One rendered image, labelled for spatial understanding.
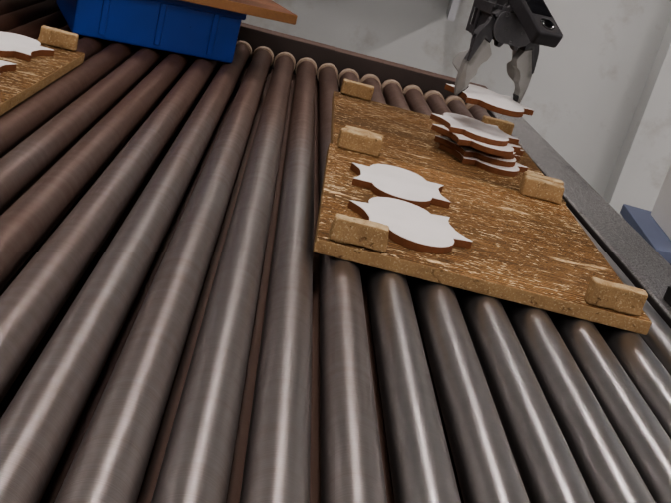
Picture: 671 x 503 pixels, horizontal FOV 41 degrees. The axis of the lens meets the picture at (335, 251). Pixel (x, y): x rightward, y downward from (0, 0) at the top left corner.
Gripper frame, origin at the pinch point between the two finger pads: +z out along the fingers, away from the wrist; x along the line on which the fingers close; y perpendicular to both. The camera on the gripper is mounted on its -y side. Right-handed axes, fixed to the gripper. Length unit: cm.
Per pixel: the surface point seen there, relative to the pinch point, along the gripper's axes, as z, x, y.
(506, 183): 9.4, 1.7, -13.6
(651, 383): 12, 17, -66
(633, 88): 20, -224, 226
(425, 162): 9.4, 13.0, -8.9
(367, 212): 8, 35, -37
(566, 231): 9.5, 3.8, -32.1
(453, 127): 4.7, 7.1, -3.9
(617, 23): -7, -208, 234
